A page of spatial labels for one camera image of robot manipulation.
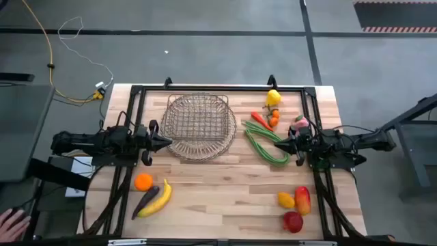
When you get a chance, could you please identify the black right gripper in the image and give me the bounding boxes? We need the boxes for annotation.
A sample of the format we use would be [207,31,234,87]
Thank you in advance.
[274,125,312,167]

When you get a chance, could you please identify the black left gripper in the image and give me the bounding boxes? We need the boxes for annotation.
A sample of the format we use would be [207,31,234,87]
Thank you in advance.
[135,119,173,167]

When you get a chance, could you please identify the green long beans bundle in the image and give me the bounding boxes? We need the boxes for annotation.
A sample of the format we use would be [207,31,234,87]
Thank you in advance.
[242,121,291,167]

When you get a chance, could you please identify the pink peach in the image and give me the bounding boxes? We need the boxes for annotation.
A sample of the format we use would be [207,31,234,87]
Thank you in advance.
[294,115,310,131]

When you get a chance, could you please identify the small tangerines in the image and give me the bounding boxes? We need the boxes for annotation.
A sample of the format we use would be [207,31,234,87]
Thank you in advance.
[262,105,281,128]

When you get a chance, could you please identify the red chili pepper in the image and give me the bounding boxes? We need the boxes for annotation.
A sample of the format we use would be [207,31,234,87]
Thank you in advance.
[251,111,274,133]

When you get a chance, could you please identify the round orange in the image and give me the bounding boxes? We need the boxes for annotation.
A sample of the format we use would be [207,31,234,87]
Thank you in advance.
[134,173,154,192]

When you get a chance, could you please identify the slim purple eggplant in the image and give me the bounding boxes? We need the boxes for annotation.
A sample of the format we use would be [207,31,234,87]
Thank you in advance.
[131,185,160,221]

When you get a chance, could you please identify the yellow banana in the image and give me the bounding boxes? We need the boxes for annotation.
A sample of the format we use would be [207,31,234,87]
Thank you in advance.
[137,178,173,219]

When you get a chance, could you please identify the dark red apple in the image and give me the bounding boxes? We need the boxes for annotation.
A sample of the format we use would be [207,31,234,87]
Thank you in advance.
[282,210,304,234]

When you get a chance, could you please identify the white paper sheet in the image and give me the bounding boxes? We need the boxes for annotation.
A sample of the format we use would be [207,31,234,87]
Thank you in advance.
[64,156,96,198]

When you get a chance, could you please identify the black desk beam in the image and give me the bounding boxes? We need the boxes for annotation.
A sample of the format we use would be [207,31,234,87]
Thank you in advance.
[26,157,92,192]

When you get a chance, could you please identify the grey desk top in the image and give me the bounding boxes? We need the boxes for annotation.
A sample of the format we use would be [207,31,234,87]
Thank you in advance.
[0,85,55,182]

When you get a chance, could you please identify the flat black bar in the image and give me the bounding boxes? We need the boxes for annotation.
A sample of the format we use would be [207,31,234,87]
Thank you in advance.
[0,72,36,83]

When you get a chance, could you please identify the person's hand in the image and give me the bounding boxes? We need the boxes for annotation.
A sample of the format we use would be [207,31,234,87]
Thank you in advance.
[0,208,31,243]

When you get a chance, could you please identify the dark mat with hazard stripes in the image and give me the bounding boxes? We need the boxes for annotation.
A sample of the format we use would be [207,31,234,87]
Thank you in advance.
[353,0,437,34]

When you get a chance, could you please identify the black aluminium table frame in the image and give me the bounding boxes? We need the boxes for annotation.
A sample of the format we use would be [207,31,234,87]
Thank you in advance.
[80,74,368,240]

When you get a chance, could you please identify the silver metal bracket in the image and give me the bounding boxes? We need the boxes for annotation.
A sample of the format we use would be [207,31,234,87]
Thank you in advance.
[298,240,338,246]
[107,238,147,246]

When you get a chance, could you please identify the thin white cable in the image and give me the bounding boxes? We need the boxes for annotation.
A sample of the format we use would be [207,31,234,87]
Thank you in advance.
[57,16,114,88]

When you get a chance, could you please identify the black handle with orange tip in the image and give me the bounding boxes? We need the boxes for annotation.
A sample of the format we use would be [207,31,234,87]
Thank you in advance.
[367,234,397,243]

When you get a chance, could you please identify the grey metal table frame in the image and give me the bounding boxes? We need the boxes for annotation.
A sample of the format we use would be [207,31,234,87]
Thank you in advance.
[375,92,437,200]

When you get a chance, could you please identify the yellow cable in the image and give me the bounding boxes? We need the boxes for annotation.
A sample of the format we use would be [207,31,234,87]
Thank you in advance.
[20,0,103,104]

